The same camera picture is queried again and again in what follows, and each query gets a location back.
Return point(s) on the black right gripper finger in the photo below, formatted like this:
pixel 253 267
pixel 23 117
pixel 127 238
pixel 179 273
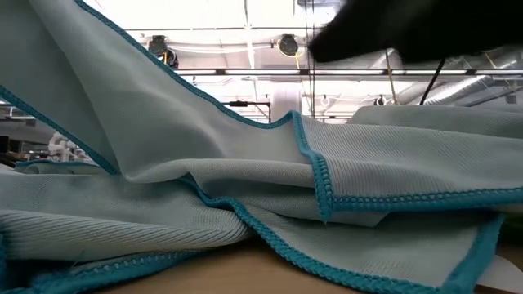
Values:
pixel 367 32

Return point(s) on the white building column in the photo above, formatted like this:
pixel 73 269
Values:
pixel 286 102

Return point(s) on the white paper tag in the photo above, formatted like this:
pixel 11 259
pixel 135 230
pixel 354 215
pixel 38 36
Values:
pixel 504 273

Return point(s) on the silver ceiling duct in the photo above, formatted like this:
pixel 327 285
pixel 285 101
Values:
pixel 470 87

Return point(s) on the ceiling rail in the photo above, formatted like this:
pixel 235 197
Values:
pixel 265 72

